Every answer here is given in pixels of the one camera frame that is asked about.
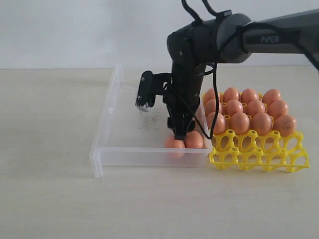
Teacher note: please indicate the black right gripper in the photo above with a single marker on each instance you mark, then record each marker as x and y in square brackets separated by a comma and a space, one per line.
[181, 114]

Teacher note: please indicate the brown egg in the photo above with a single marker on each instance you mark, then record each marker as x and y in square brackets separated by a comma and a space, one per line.
[285, 125]
[209, 95]
[171, 142]
[271, 96]
[254, 107]
[220, 125]
[231, 94]
[194, 140]
[211, 107]
[278, 109]
[261, 123]
[249, 95]
[233, 106]
[240, 123]

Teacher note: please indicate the clear plastic box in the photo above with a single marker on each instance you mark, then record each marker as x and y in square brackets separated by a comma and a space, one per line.
[128, 137]

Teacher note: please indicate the yellow plastic egg tray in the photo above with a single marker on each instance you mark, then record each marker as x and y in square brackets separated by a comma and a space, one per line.
[269, 152]

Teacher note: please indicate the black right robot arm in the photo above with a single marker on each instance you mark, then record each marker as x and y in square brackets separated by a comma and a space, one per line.
[229, 38]

